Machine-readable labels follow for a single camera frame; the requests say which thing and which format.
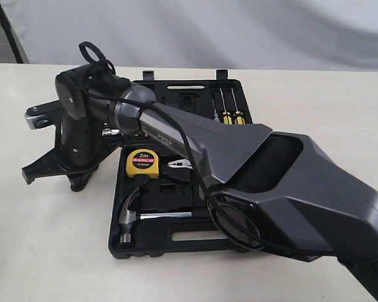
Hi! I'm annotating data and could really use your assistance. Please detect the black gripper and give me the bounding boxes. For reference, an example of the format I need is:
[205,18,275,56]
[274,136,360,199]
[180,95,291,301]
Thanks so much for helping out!
[21,138,113,192]

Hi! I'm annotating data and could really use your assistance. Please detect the black adjustable wrench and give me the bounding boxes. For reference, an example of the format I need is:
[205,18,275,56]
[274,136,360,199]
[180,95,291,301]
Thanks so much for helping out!
[102,128,123,137]

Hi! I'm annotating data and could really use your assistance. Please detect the claw hammer black handle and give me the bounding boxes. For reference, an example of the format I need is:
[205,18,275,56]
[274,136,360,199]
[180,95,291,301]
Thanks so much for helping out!
[118,186,209,244]

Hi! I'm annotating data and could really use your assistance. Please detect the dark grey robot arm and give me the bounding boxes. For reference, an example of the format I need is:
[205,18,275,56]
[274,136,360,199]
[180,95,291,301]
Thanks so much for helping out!
[23,64,378,301]

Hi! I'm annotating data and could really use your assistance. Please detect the black plastic tool case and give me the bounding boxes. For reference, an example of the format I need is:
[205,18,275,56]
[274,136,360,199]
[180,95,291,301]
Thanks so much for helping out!
[108,69,252,259]

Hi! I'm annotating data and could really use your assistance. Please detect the yellow measuring tape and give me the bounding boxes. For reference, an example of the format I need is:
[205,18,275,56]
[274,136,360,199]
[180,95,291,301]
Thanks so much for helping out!
[125,148,160,179]

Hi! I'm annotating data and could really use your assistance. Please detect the yellow screwdriver left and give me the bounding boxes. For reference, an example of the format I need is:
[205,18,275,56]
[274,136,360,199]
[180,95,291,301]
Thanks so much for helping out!
[219,88,232,125]

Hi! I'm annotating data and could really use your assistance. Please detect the yellow screwdriver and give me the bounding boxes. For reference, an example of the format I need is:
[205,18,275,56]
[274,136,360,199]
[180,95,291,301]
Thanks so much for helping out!
[231,88,245,125]
[219,88,232,125]

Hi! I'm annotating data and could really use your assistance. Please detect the black metal stand pole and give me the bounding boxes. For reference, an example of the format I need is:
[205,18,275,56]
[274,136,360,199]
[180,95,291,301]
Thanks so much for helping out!
[0,4,25,64]

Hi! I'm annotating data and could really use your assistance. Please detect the yellow screwdriver right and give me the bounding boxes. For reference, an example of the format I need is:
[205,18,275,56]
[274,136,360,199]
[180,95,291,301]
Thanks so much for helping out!
[231,88,245,125]

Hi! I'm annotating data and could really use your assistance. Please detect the white backdrop cloth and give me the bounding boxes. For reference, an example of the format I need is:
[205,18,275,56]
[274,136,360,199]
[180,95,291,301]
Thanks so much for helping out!
[1,1,378,70]

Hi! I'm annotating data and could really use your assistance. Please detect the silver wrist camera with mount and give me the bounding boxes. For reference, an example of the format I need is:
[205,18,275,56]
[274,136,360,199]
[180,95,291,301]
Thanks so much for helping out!
[25,100,62,130]

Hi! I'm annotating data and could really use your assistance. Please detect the orange handled pliers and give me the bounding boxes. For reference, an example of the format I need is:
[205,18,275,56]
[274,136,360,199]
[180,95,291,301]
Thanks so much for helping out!
[166,159,192,169]

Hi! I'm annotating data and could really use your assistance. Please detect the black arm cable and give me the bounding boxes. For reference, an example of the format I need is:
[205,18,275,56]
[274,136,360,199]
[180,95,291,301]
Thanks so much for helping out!
[77,40,378,262]

